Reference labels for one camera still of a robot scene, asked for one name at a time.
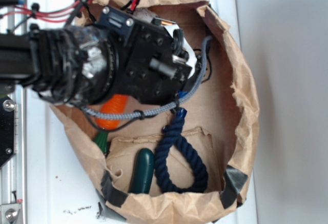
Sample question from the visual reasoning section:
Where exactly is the aluminium frame rail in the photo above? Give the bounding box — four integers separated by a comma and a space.
1, 15, 27, 223

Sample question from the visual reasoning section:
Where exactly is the grey braided cable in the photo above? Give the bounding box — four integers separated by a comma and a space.
80, 35, 213, 120

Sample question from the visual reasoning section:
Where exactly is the dark green toy cucumber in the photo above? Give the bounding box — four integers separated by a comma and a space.
129, 148, 154, 194

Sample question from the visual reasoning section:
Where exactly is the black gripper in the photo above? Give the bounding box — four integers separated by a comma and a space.
97, 6, 192, 106

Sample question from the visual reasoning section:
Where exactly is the brown paper bag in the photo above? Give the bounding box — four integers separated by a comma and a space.
52, 0, 259, 223

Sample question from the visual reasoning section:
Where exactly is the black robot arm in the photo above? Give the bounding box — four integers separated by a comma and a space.
1, 7, 196, 107

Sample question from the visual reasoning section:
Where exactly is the orange toy carrot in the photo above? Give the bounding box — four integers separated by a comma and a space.
92, 93, 128, 155

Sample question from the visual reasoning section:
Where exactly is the metal corner bracket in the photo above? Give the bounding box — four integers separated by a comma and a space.
1, 203, 22, 224

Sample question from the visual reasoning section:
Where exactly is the dark blue rope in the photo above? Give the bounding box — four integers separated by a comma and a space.
154, 107, 209, 193

